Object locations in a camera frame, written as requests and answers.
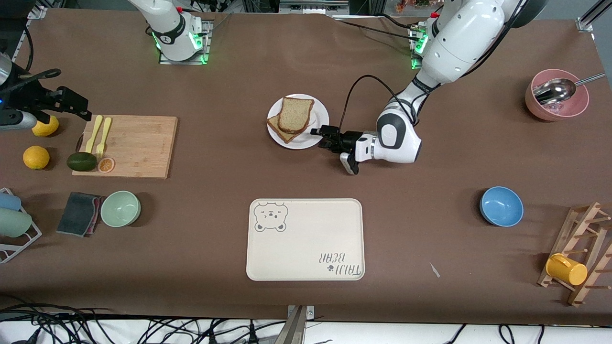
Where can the yellow plastic knife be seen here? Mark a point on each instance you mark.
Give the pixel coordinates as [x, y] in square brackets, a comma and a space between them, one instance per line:
[93, 134]

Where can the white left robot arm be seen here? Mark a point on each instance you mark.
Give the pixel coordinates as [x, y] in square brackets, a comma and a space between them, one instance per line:
[459, 43]

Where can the light blue cup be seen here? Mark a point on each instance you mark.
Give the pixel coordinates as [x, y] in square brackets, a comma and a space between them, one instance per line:
[9, 201]

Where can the bread slice with dark crust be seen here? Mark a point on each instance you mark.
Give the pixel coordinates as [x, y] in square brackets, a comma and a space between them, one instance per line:
[279, 130]

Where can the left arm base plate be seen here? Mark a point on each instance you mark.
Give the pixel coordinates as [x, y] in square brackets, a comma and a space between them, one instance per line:
[415, 59]

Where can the yellow plastic fork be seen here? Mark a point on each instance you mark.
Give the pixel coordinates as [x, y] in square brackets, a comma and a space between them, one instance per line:
[103, 136]

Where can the pale green bowl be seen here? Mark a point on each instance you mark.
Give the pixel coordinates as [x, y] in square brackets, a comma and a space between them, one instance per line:
[120, 209]

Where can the large pale bread slice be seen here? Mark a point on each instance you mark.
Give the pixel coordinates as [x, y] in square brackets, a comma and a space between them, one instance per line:
[294, 114]

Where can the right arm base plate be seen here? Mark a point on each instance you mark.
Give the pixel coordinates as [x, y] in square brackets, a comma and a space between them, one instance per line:
[206, 33]

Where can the wooden cutting board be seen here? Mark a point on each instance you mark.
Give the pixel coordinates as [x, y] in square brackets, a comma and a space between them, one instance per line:
[143, 143]

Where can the pink bowl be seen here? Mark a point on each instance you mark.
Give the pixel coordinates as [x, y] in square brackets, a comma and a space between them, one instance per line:
[533, 102]

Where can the metal scoop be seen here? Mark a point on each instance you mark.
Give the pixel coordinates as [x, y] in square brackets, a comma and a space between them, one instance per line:
[554, 90]

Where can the lower lemon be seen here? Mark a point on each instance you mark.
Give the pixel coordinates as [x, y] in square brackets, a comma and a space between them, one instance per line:
[36, 157]

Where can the orange slice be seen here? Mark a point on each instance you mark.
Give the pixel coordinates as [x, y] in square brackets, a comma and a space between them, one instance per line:
[106, 165]

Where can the yellow mug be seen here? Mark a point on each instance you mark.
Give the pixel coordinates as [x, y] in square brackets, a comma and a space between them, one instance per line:
[566, 270]

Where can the green avocado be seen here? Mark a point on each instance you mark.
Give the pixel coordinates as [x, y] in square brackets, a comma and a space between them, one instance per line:
[81, 162]

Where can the grey folded cloth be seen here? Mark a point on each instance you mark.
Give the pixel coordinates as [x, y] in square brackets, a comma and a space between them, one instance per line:
[76, 212]

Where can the cream bear tray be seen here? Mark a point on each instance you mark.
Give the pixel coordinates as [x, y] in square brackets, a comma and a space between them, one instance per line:
[306, 239]

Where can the yellow lemon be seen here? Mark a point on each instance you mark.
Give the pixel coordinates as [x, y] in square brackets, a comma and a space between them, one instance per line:
[48, 130]

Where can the metal table bracket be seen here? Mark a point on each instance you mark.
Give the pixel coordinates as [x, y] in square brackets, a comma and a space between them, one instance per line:
[296, 325]

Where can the white round plate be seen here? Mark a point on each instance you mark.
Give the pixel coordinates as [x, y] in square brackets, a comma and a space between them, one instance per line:
[318, 138]

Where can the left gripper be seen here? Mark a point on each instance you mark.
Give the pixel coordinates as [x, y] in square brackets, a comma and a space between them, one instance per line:
[347, 139]

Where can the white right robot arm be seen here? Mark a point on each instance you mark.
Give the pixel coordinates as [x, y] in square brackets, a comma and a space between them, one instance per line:
[172, 28]

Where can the pale green cup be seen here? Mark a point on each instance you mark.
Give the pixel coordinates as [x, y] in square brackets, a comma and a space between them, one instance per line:
[14, 223]

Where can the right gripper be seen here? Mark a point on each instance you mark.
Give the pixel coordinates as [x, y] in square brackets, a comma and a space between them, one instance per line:
[29, 97]

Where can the small white paper scrap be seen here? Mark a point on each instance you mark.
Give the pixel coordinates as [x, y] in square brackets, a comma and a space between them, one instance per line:
[434, 270]

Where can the aluminium frame profile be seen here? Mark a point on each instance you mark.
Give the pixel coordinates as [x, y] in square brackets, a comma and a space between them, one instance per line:
[585, 23]

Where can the blue bowl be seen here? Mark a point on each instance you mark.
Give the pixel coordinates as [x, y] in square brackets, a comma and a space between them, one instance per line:
[501, 206]

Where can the wooden mug rack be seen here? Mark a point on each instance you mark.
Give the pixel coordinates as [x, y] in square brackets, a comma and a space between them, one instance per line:
[571, 224]

